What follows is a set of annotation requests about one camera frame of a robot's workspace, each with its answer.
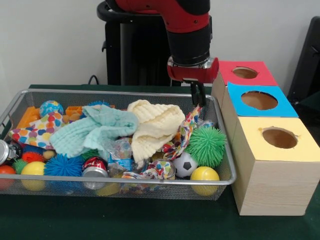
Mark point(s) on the green spiky ball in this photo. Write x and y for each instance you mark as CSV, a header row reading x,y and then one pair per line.
x,y
207,147

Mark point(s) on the mint waffle cloth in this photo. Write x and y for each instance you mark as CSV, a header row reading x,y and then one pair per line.
x,y
75,135

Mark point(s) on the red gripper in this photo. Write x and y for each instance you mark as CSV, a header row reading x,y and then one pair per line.
x,y
192,73

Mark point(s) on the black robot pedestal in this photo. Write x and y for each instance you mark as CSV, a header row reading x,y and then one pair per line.
x,y
112,55

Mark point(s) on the orange ball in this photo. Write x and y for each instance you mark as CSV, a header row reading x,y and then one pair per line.
x,y
6,171

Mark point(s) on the dark green table cloth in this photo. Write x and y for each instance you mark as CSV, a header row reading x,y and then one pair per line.
x,y
125,220
312,117

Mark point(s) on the wooden box with three holes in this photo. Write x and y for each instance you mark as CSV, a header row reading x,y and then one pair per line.
x,y
275,190

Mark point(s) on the cream waffle cloth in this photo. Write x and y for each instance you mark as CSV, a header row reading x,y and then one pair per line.
x,y
155,125

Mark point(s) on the yellow ball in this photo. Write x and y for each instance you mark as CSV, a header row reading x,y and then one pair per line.
x,y
33,168
205,175

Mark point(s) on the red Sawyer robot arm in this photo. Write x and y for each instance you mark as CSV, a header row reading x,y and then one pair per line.
x,y
187,20

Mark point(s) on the blue globe ball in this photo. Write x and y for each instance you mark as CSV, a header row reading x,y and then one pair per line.
x,y
51,108

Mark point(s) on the polka dot cloth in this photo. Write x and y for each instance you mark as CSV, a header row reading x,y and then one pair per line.
x,y
186,130
42,130

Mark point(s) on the blue spiky ball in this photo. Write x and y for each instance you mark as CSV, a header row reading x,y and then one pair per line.
x,y
63,166

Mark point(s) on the silver can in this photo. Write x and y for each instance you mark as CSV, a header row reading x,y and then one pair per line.
x,y
5,152

